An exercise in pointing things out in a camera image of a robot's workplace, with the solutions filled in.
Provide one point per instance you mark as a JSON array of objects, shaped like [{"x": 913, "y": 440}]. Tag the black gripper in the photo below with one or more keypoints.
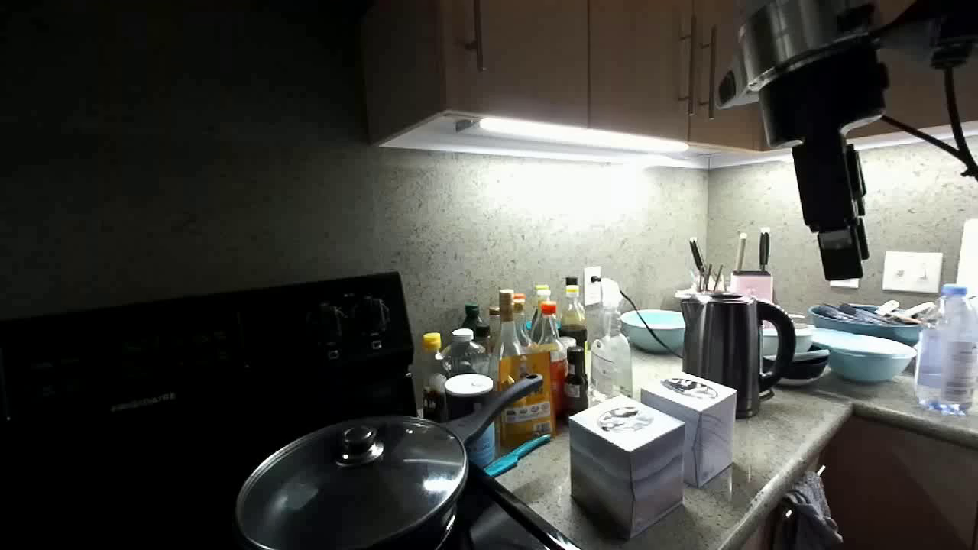
[{"x": 823, "y": 93}]

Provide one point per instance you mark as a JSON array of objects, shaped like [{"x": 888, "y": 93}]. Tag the glass pan lid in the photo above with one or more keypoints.
[{"x": 386, "y": 490}]

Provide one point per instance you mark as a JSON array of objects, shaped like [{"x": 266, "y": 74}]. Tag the wooden wall cabinet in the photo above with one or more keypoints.
[{"x": 570, "y": 51}]

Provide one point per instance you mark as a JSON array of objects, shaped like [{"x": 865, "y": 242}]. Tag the orange sauce bottle red cap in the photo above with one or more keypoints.
[{"x": 555, "y": 371}]

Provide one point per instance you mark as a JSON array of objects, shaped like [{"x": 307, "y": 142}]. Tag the yellow capped small bottle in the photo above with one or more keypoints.
[{"x": 541, "y": 294}]

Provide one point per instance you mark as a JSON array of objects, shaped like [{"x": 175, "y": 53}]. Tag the yellow capped dark bottle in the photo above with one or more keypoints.
[{"x": 429, "y": 371}]

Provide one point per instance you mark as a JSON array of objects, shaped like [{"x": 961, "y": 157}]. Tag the clear plastic water bottle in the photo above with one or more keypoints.
[{"x": 948, "y": 356}]

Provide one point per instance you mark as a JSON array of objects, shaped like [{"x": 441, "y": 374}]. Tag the blue serving dish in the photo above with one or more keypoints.
[{"x": 865, "y": 321}]

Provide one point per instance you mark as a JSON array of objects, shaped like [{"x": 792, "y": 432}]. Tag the wide light blue bowl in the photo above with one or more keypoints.
[{"x": 863, "y": 356}]

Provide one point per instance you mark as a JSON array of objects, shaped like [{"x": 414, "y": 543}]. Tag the yellow label oil bottle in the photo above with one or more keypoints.
[{"x": 522, "y": 398}]

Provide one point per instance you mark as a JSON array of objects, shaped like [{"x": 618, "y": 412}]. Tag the white wall charger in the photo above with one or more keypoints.
[{"x": 593, "y": 284}]

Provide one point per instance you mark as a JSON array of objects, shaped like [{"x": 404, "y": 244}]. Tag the green glass bottle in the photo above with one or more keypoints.
[{"x": 472, "y": 321}]

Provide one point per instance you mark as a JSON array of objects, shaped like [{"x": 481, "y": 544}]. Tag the grey white cube tissue box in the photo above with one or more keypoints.
[
  {"x": 707, "y": 429},
  {"x": 626, "y": 475}
]

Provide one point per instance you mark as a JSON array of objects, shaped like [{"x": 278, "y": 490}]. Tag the clear spray bottle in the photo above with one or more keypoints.
[{"x": 611, "y": 360}]

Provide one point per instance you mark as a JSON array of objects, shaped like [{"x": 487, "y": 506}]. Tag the orange capped bottle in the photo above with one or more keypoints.
[{"x": 522, "y": 310}]

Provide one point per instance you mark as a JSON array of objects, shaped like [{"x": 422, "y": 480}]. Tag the small dark sauce bottle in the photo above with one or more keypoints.
[{"x": 575, "y": 387}]

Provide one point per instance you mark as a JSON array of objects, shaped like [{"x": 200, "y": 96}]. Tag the white lidded jar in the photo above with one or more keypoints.
[{"x": 472, "y": 387}]

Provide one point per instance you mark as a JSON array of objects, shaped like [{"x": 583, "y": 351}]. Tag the under-cabinet light strip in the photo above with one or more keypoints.
[{"x": 583, "y": 133}]

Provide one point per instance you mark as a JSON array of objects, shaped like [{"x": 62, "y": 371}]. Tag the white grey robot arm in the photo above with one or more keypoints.
[{"x": 798, "y": 32}]

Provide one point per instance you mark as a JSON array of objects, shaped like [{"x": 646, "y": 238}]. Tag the black frying pan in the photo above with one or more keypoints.
[{"x": 506, "y": 398}]

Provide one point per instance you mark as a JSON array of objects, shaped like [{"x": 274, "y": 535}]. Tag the hanging dish towel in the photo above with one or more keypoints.
[{"x": 813, "y": 514}]

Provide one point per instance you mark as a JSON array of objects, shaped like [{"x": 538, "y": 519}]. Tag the clear bottle white cap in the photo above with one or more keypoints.
[{"x": 466, "y": 351}]

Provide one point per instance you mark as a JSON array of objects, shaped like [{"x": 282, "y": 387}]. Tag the dark small bowl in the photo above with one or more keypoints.
[{"x": 811, "y": 364}]

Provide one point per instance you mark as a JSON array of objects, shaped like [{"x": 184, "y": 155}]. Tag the wide white wall outlet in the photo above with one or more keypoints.
[{"x": 913, "y": 274}]

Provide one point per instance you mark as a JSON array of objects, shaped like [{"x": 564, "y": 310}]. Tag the black kitchen stove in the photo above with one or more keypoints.
[{"x": 154, "y": 387}]

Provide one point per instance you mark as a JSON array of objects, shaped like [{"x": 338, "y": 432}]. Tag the dark bottle white cap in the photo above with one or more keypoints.
[{"x": 573, "y": 315}]

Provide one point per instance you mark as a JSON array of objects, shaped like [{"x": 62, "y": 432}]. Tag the black steel electric kettle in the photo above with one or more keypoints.
[{"x": 727, "y": 346}]

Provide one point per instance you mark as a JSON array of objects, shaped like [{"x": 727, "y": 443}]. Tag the white object at wall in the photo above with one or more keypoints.
[{"x": 969, "y": 255}]

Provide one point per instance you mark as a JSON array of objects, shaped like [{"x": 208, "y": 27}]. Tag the pink knife block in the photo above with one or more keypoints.
[{"x": 753, "y": 289}]

